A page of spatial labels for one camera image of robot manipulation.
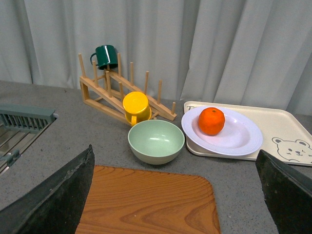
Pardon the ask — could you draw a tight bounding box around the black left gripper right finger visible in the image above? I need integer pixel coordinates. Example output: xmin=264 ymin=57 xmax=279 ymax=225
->
xmin=255 ymin=150 xmax=312 ymax=234

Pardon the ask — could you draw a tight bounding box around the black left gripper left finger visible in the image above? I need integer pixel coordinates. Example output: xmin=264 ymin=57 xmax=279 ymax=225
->
xmin=0 ymin=145 xmax=95 ymax=234

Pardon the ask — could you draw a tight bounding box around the white round plate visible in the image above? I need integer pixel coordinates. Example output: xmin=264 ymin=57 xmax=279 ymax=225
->
xmin=181 ymin=105 xmax=263 ymax=156

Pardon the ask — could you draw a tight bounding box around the orange mandarin fruit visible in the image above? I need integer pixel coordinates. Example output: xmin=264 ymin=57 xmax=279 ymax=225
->
xmin=198 ymin=107 xmax=226 ymax=136

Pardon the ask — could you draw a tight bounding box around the beige bear serving tray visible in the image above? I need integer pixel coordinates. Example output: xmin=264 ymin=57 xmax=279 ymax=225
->
xmin=184 ymin=101 xmax=312 ymax=166

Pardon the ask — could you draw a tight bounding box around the wooden cutting board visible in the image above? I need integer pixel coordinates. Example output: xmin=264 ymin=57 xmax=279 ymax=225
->
xmin=76 ymin=166 xmax=221 ymax=234

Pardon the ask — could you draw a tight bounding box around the grey-green sink drainer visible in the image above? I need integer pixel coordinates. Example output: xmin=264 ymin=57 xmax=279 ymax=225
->
xmin=0 ymin=104 xmax=58 ymax=175

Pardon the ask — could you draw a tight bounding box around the green plastic bowl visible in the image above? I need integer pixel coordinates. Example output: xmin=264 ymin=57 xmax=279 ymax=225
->
xmin=128 ymin=119 xmax=185 ymax=165

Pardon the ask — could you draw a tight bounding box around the wooden dish rack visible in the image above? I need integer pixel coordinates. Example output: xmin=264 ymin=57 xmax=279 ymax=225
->
xmin=78 ymin=53 xmax=177 ymax=125

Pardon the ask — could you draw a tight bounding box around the yellow plastic mug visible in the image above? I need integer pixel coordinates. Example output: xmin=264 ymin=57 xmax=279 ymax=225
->
xmin=122 ymin=91 xmax=152 ymax=126

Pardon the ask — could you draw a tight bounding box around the dark green mug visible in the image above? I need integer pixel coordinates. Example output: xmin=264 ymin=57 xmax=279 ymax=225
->
xmin=90 ymin=45 xmax=118 ymax=70

